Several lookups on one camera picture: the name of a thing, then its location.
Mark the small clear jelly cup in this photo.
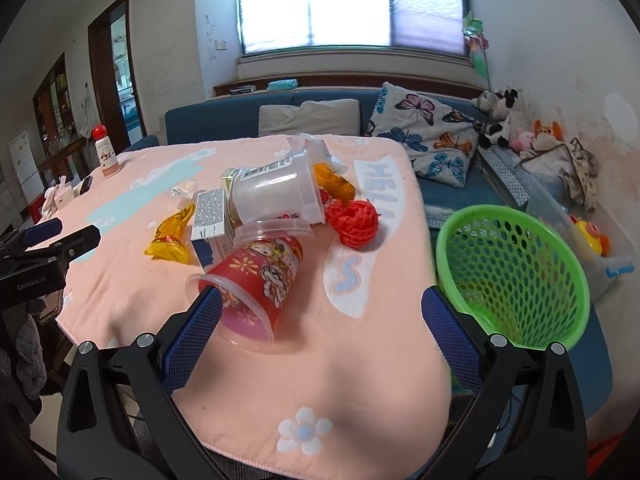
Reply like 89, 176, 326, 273
169, 179, 198, 200

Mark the grey white milk carton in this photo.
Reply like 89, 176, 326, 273
191, 188, 233, 271

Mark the red cartoon plastic cup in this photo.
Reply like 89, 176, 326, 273
186, 236, 304, 351

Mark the yellow green juice box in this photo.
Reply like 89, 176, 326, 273
220, 168, 245, 200

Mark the red mesh net ball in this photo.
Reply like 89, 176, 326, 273
326, 200, 380, 249

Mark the translucent yogurt tub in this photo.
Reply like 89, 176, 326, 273
228, 152, 326, 224

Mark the orange peel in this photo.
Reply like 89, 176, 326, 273
314, 162, 356, 205

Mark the blue sofa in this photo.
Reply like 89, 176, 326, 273
127, 87, 613, 417

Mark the white refrigerator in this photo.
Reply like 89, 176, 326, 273
9, 132, 44, 205

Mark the red capped white bottle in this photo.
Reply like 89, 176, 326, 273
91, 125, 120, 178

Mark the wooden shelf cabinet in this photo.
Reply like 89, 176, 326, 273
32, 54, 89, 181

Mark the yellow snack wrapper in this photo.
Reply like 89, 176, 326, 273
143, 203, 195, 264

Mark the green plastic basket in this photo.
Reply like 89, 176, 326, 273
435, 205, 590, 350

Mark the pink patterned tablecloth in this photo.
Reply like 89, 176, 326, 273
58, 136, 451, 479

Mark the clear plastic storage box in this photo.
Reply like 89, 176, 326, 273
526, 177, 636, 302

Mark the yellow duck toy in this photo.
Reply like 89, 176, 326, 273
570, 214, 611, 257

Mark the grey patterned blanket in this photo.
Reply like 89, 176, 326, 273
477, 146, 532, 210

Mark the beige crumpled cloth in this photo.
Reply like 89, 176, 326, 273
520, 133, 598, 214

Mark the pink pig plush toy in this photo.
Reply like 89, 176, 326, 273
509, 127, 536, 153

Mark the orange fox plush toy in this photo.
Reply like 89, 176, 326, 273
533, 119, 563, 152

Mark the butterfly print pillow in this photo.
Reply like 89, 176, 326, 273
367, 82, 484, 188

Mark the teal tissue pack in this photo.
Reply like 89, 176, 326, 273
267, 78, 299, 91

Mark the cow plush toy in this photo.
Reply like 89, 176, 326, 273
480, 87, 528, 148

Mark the grey plush toy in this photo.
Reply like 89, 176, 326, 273
471, 90, 503, 115

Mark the beige cushion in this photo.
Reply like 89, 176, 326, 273
258, 99, 361, 136

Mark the colourful pinwheel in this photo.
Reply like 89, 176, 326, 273
462, 11, 492, 91

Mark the window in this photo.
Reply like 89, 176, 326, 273
238, 0, 468, 56

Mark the dark wooden door frame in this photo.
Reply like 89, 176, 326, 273
88, 0, 146, 154

